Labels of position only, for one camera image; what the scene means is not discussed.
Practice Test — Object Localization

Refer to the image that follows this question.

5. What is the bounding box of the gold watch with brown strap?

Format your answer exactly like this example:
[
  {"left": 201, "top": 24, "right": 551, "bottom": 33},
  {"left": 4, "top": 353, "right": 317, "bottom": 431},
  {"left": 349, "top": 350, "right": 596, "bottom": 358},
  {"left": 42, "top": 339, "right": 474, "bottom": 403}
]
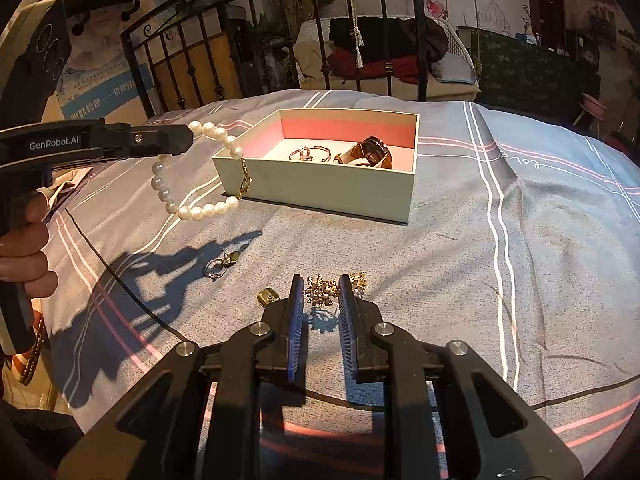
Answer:
[{"left": 334, "top": 136, "right": 393, "bottom": 170}]

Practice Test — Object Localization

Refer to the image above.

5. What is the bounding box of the blue face wall poster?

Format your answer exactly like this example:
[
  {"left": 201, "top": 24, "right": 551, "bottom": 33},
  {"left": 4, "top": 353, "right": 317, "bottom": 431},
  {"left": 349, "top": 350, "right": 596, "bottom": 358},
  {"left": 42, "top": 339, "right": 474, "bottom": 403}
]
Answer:
[{"left": 55, "top": 5, "right": 156, "bottom": 121}]

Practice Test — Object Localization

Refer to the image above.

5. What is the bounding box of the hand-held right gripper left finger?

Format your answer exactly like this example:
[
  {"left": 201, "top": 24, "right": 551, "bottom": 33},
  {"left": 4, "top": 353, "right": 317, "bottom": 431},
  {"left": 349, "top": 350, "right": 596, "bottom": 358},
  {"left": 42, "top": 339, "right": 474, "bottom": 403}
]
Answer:
[{"left": 57, "top": 274, "right": 307, "bottom": 480}]

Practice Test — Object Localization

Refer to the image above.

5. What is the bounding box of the black iron bed frame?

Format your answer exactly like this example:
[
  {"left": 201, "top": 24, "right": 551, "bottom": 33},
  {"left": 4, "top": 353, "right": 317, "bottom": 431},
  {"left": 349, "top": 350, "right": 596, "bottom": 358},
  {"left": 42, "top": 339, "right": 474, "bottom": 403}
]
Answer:
[{"left": 121, "top": 0, "right": 431, "bottom": 113}]

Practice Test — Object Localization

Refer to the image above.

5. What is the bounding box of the white pearl bracelet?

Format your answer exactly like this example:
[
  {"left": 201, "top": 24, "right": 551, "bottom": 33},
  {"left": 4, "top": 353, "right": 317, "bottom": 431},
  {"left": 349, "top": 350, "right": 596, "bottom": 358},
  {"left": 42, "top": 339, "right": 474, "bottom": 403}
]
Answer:
[{"left": 151, "top": 121, "right": 253, "bottom": 222}]

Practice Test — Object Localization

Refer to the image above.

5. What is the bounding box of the green patterned counter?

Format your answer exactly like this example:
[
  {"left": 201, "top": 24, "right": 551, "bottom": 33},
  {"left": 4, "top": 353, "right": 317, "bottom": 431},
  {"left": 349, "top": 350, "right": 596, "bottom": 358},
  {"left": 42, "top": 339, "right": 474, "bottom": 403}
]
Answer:
[{"left": 480, "top": 30, "right": 601, "bottom": 128}]

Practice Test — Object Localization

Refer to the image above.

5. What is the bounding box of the green box with pink lining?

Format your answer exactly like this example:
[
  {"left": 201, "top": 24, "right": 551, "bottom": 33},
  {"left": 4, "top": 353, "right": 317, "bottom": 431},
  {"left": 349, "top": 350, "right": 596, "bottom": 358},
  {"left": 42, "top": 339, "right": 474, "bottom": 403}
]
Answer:
[{"left": 211, "top": 108, "right": 420, "bottom": 225}]

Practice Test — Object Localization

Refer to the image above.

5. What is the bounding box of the thin silver bracelet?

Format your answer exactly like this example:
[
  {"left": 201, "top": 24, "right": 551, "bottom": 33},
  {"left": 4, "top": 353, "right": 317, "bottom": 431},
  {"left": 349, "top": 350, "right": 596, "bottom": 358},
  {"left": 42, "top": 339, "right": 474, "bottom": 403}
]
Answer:
[{"left": 289, "top": 144, "right": 333, "bottom": 162}]

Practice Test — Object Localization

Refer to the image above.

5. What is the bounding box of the pink stool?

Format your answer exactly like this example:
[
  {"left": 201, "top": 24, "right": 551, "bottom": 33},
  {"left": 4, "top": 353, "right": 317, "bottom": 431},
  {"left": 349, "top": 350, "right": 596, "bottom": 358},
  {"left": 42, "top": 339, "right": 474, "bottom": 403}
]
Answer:
[{"left": 577, "top": 92, "right": 608, "bottom": 133}]

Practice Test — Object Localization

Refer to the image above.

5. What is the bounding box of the red clothing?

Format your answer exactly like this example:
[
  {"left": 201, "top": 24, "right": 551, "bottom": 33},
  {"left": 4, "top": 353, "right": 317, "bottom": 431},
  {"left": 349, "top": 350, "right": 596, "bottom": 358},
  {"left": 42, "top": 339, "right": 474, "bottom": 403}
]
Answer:
[{"left": 327, "top": 47, "right": 426, "bottom": 86}]

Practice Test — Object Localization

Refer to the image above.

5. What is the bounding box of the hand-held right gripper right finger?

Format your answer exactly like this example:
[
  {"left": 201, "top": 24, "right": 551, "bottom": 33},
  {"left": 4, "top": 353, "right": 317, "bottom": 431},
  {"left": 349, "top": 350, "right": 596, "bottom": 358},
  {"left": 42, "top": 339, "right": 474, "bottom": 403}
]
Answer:
[{"left": 337, "top": 274, "right": 586, "bottom": 480}]

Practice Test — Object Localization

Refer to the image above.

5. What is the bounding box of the beige cloth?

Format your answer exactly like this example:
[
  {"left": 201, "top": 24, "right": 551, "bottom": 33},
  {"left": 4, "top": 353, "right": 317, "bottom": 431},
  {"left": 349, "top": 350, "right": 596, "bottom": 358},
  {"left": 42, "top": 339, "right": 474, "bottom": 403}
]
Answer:
[{"left": 47, "top": 166, "right": 98, "bottom": 223}]

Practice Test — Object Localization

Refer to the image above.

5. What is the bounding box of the gold chain strap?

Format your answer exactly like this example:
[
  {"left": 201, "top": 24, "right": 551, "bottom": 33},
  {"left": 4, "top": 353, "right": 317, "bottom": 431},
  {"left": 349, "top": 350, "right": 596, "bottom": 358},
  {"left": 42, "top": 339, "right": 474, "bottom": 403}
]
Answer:
[{"left": 20, "top": 317, "right": 48, "bottom": 386}]

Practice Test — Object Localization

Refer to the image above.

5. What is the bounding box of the person's left hand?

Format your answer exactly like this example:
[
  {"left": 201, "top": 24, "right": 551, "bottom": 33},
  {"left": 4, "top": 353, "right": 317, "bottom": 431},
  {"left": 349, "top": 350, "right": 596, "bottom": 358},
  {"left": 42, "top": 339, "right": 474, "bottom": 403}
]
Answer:
[{"left": 0, "top": 192, "right": 51, "bottom": 285}]

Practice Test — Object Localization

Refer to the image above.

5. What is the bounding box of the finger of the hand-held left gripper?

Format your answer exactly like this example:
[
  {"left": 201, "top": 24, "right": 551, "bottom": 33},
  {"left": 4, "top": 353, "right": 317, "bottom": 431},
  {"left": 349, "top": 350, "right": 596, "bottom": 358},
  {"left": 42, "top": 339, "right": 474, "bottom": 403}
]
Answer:
[{"left": 102, "top": 124, "right": 195, "bottom": 158}]

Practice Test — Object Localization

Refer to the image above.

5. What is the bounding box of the red phone booth cabinet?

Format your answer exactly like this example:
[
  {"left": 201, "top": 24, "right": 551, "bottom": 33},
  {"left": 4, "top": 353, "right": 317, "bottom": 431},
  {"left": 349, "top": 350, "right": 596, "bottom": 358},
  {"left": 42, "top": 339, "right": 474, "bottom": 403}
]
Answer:
[{"left": 525, "top": 0, "right": 568, "bottom": 53}]

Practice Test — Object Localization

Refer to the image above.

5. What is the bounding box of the black clothing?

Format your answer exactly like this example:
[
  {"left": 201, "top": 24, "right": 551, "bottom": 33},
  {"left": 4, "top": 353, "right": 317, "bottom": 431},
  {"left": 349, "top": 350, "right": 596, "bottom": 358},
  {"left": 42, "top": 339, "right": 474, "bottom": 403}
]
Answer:
[{"left": 327, "top": 16, "right": 448, "bottom": 61}]

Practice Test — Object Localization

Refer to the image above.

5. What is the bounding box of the orange wooden panel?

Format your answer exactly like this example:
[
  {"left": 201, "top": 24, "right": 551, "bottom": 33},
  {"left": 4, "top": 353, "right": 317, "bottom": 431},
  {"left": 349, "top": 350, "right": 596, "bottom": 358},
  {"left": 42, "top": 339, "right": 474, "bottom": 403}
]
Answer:
[{"left": 145, "top": 30, "right": 241, "bottom": 111}]

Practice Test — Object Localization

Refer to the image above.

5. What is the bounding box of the white rope with tassel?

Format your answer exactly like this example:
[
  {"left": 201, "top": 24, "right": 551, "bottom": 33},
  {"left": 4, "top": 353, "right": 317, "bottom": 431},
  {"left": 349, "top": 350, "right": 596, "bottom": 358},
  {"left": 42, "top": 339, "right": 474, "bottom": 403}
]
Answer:
[{"left": 342, "top": 0, "right": 366, "bottom": 68}]

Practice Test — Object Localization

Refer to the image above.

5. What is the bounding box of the gold flower brooch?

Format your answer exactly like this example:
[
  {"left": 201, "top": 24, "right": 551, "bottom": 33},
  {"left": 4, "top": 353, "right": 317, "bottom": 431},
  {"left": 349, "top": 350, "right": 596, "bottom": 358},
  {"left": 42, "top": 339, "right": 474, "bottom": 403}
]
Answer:
[{"left": 305, "top": 274, "right": 343, "bottom": 307}]

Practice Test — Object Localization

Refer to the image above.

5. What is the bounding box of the hanging swing rope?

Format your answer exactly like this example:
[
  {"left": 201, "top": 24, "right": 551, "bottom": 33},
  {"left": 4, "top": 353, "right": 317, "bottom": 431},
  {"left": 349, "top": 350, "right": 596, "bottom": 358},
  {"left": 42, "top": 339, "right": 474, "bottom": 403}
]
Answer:
[{"left": 470, "top": 25, "right": 485, "bottom": 86}]

